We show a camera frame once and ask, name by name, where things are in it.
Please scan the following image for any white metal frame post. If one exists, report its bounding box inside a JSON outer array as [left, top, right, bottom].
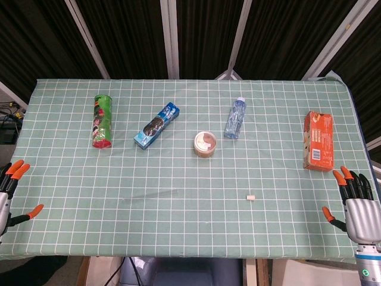
[[64, 0, 111, 80], [214, 0, 254, 80], [302, 0, 370, 81], [160, 0, 180, 80]]

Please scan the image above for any round brown lidded cup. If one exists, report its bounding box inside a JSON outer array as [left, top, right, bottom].
[[193, 131, 218, 159]]

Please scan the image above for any left robot hand silver orange-tipped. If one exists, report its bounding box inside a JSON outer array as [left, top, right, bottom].
[[0, 159, 45, 237]]

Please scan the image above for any thin clear stick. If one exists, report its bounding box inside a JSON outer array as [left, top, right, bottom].
[[120, 189, 179, 203]]

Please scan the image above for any black equipment box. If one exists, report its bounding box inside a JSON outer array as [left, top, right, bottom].
[[0, 125, 20, 144]]

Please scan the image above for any orange cardboard box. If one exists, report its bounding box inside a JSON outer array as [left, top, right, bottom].
[[302, 111, 335, 172]]

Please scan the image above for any white metal frame rail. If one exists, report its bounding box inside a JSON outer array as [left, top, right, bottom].
[[0, 80, 29, 111]]

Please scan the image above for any green chips can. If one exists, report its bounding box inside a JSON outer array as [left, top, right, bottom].
[[91, 94, 115, 149]]

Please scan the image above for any clear plastic water bottle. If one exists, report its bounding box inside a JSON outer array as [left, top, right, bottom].
[[223, 97, 248, 140]]

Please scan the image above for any green checkered tablecloth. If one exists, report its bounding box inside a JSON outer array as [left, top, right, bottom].
[[0, 77, 381, 265]]

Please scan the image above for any bundle of floor cables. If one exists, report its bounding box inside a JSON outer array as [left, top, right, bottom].
[[0, 101, 26, 120]]

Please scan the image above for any blue cookie box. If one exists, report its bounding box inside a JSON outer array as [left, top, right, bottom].
[[133, 102, 181, 151]]

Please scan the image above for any wooden table frame board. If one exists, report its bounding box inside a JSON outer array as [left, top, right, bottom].
[[77, 256, 92, 286], [242, 257, 272, 286]]

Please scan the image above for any right robot hand silver orange-tipped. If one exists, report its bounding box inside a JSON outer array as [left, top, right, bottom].
[[322, 166, 381, 244]]

